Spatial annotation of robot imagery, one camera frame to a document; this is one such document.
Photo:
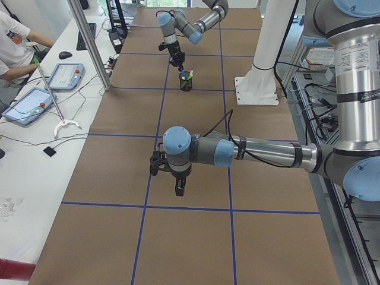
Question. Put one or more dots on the near teach pendant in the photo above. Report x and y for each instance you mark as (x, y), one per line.
(29, 107)

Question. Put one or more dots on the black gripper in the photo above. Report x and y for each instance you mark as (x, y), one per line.
(174, 48)
(179, 175)

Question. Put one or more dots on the metal rod green handle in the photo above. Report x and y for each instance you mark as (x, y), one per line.
(37, 64)

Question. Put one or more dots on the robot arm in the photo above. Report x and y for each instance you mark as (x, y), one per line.
(190, 22)
(351, 28)

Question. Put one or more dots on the teach pendant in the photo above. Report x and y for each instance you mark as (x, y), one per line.
(66, 76)
(29, 107)

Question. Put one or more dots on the green highlighter pen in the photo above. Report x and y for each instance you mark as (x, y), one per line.
(184, 84)

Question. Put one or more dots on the red cylinder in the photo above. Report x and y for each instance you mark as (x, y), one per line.
(16, 270)

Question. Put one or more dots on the black mesh pen cup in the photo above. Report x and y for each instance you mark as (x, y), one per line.
(189, 86)

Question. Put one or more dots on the black computer mouse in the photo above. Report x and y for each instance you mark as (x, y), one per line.
(64, 55)

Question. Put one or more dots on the aluminium frame post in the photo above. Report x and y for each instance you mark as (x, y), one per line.
(89, 40)

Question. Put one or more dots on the white curved bracket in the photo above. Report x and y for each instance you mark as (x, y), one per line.
(64, 124)

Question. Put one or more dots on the seated person white shirt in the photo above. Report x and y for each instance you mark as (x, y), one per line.
(17, 63)

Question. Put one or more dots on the white pedestal column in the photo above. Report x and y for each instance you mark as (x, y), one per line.
(258, 86)

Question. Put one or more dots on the small black square pad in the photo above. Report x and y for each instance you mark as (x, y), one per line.
(49, 151)

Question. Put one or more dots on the far teach pendant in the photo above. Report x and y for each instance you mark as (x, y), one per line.
(66, 76)

